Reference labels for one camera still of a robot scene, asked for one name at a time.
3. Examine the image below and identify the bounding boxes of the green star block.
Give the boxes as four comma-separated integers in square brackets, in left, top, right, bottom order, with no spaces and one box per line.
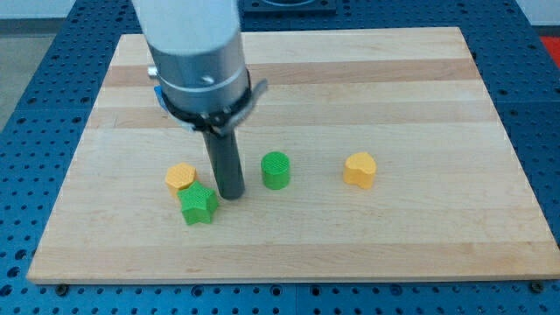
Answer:
[177,180,219,225]

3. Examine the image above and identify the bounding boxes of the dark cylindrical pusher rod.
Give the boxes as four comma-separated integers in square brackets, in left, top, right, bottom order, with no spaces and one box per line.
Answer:
[203,133,245,200]

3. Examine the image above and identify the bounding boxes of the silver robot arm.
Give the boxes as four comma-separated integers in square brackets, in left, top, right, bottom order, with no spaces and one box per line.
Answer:
[132,0,249,114]

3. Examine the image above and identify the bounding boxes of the black mounting plate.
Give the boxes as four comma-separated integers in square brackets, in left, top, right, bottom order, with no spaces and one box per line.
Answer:
[238,0,339,14]

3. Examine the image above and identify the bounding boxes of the wooden board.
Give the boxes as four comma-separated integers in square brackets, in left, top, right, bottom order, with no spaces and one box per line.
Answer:
[27,27,559,284]

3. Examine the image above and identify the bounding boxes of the black clamp ring with lever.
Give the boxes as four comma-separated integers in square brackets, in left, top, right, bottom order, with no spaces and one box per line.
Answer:
[153,69,269,137]

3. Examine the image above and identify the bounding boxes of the green cylinder block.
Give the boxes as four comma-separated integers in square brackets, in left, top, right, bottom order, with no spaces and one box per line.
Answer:
[261,151,291,190]

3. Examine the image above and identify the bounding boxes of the yellow heart block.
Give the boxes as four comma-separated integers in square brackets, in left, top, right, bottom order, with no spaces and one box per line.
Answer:
[343,152,377,189]

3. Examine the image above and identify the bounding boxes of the yellow hexagon block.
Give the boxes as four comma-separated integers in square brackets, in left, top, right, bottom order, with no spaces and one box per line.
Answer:
[164,163,198,199]

